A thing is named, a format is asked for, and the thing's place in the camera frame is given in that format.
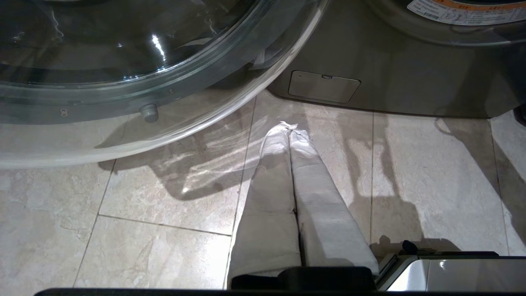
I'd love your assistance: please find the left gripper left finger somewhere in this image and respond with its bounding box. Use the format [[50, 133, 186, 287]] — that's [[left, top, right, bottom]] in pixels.
[[227, 123, 302, 289]]

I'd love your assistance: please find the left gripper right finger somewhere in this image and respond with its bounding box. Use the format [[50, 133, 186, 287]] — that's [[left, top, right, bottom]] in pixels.
[[288, 128, 379, 276]]

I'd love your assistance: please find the washing machine filter flap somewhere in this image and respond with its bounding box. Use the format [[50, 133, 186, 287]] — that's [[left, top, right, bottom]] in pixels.
[[288, 70, 361, 104]]

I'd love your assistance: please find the grey washing machine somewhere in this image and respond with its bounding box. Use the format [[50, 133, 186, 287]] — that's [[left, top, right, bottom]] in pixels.
[[267, 0, 526, 120]]

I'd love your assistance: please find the glass washing machine door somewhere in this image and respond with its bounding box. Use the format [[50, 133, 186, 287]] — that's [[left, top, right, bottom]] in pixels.
[[0, 0, 331, 169]]

